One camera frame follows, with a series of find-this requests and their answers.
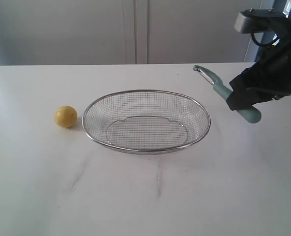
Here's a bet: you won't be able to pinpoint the white cabinet doors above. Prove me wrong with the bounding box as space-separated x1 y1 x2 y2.
0 0 262 65

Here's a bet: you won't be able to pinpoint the yellow lemon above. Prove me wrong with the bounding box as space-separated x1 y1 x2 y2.
54 106 78 128

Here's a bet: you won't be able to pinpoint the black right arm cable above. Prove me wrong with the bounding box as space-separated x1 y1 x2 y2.
251 31 281 47

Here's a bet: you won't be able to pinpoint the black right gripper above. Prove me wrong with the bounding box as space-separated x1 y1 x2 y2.
226 18 291 111

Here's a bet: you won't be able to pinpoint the oval wire mesh basket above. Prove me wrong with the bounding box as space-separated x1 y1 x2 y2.
82 89 211 154

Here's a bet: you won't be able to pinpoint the window with grey frame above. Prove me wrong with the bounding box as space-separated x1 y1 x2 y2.
243 0 291 63

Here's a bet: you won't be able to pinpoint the teal handled peeler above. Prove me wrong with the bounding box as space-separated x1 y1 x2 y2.
193 65 261 124

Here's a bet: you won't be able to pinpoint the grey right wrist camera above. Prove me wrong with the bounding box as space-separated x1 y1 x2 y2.
234 9 286 34

